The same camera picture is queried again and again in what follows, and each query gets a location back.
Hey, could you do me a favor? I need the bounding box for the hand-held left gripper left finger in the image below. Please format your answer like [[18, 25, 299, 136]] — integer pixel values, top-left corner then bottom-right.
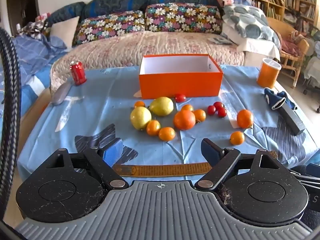
[[42, 138, 129, 189]]

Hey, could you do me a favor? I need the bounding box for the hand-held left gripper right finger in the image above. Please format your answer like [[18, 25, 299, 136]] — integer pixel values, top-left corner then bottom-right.
[[194, 138, 282, 190]]

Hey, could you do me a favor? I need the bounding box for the large orange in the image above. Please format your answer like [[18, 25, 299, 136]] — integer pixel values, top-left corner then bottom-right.
[[174, 110, 196, 131]]

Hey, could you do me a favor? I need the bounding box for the yellow lemon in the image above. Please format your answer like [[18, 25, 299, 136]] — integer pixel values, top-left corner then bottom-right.
[[149, 97, 174, 117], [130, 106, 152, 130]]

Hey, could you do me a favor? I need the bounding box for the medium orange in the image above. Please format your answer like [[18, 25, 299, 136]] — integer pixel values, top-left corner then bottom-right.
[[237, 109, 254, 129]]

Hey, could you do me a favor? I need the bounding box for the orange cardboard box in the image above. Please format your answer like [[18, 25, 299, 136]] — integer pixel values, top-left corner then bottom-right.
[[139, 54, 223, 99]]

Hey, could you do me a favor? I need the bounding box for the brown ruler strip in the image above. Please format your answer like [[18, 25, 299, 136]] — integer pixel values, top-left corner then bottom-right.
[[112, 162, 212, 178]]

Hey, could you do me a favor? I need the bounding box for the light blue tablecloth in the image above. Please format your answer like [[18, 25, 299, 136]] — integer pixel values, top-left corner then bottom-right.
[[17, 65, 320, 180]]

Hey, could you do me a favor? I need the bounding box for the grey rectangular bar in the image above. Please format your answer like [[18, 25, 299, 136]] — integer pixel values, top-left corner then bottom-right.
[[281, 105, 306, 136]]

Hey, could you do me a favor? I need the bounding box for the grey oval case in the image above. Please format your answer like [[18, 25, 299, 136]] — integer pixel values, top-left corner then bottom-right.
[[51, 81, 73, 105]]

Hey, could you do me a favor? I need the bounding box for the red soda can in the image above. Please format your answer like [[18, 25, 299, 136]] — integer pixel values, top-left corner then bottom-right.
[[70, 61, 87, 86]]

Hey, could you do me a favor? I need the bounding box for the orange cup white rim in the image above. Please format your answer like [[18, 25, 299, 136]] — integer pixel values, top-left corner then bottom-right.
[[257, 58, 282, 88]]

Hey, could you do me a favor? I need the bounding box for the magazine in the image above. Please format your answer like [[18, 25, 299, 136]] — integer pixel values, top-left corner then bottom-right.
[[207, 37, 233, 46]]

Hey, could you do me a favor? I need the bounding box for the beige quilted bedspread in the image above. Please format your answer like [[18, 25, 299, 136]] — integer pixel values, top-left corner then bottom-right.
[[50, 31, 245, 90]]

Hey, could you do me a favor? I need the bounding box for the floral pillow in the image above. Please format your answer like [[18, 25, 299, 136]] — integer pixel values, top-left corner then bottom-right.
[[72, 10, 146, 47], [145, 3, 223, 34]]

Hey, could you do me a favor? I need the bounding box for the blue checked sheet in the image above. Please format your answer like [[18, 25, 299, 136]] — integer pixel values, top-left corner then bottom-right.
[[12, 34, 71, 110]]

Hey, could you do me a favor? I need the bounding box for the white pillow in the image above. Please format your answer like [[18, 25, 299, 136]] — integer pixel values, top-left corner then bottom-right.
[[50, 16, 80, 49]]

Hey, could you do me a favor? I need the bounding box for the wicker chair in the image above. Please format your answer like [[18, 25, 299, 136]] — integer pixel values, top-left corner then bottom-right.
[[267, 17, 310, 88]]

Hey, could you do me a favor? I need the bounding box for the grey spotted duvet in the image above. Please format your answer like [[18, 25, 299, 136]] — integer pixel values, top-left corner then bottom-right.
[[221, 4, 282, 56]]

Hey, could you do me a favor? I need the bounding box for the patterned clothes pile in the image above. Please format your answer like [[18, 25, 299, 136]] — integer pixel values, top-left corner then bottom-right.
[[19, 14, 49, 39]]

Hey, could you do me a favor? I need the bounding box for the black braided cable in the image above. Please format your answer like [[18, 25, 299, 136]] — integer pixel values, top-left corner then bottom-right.
[[0, 27, 22, 220]]

